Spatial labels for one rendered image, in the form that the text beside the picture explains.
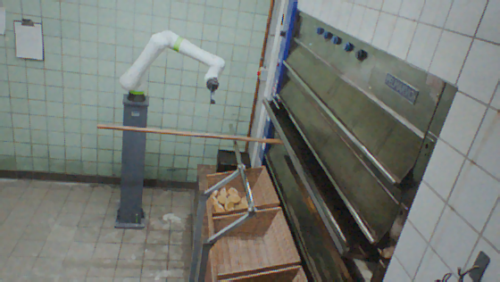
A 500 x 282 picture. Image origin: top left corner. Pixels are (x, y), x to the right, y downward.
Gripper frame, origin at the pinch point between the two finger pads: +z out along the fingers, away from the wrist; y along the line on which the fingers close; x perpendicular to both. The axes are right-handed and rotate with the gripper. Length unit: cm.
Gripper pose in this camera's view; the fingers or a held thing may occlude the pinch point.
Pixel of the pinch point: (213, 93)
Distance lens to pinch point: 281.8
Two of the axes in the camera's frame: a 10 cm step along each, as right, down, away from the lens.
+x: -9.8, -0.9, -1.9
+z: 1.4, 4.3, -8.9
